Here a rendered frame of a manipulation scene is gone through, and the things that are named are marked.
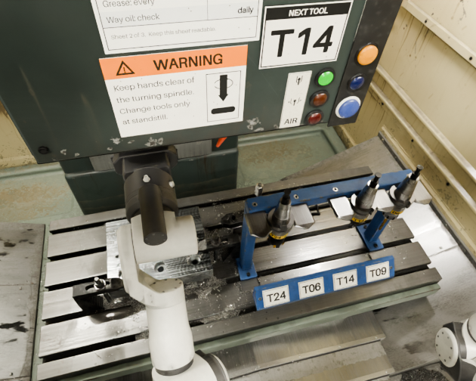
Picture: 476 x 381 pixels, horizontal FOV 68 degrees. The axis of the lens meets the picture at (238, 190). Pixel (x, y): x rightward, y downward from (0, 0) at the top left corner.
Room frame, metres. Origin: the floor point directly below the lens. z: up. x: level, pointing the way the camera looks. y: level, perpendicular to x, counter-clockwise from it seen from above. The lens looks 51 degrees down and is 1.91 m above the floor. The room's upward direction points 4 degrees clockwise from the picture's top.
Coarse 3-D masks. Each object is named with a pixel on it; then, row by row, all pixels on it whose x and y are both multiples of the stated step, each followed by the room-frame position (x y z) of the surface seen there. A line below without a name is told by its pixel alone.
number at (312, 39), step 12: (300, 24) 0.38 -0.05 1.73; (312, 24) 0.38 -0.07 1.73; (324, 24) 0.39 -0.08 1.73; (336, 24) 0.39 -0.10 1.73; (300, 36) 0.38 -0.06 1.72; (312, 36) 0.38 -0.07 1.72; (324, 36) 0.39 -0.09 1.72; (336, 36) 0.39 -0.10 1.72; (300, 48) 0.38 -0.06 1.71; (312, 48) 0.39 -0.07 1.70; (324, 48) 0.39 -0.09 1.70
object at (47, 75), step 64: (0, 0) 0.30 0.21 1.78; (64, 0) 0.31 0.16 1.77; (320, 0) 0.39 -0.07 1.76; (0, 64) 0.29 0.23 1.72; (64, 64) 0.31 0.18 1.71; (256, 64) 0.37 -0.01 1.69; (320, 64) 0.39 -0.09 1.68; (64, 128) 0.30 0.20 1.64; (192, 128) 0.34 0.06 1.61; (256, 128) 0.37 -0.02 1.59
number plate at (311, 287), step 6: (300, 282) 0.45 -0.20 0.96; (306, 282) 0.45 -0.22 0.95; (312, 282) 0.45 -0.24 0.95; (318, 282) 0.45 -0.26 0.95; (300, 288) 0.43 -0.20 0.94; (306, 288) 0.44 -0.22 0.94; (312, 288) 0.44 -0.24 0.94; (318, 288) 0.44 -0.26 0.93; (300, 294) 0.42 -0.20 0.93; (306, 294) 0.42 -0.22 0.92; (312, 294) 0.43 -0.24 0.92
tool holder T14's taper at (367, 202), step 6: (366, 186) 0.55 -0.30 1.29; (378, 186) 0.54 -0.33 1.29; (360, 192) 0.55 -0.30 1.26; (366, 192) 0.54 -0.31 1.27; (372, 192) 0.53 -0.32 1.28; (360, 198) 0.54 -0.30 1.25; (366, 198) 0.53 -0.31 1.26; (372, 198) 0.53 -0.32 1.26; (360, 204) 0.53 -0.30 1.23; (366, 204) 0.53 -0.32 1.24; (372, 204) 0.54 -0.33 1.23
